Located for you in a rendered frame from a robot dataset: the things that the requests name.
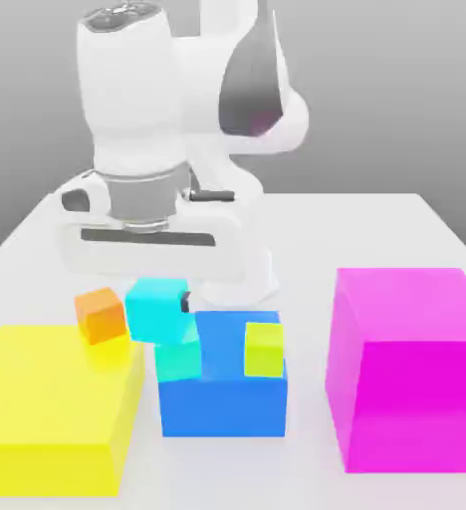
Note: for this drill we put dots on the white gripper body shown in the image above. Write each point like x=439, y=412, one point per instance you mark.
x=225, y=239

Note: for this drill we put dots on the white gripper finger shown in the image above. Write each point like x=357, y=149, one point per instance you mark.
x=185, y=302

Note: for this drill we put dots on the small cyan cube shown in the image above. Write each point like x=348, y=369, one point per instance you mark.
x=155, y=308

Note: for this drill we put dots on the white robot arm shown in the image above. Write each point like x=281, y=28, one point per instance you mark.
x=137, y=99

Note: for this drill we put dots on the small teal cube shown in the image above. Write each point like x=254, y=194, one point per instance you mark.
x=177, y=360

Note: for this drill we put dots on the small orange cube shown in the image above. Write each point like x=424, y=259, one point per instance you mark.
x=101, y=314

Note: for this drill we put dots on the small lime cube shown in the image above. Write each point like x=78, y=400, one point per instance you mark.
x=263, y=350

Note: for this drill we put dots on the large blue box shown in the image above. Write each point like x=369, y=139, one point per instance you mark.
x=225, y=406

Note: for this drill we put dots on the large yellow box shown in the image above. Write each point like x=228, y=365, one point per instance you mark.
x=49, y=398

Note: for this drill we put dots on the large magenta box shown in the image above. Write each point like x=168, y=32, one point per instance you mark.
x=412, y=370

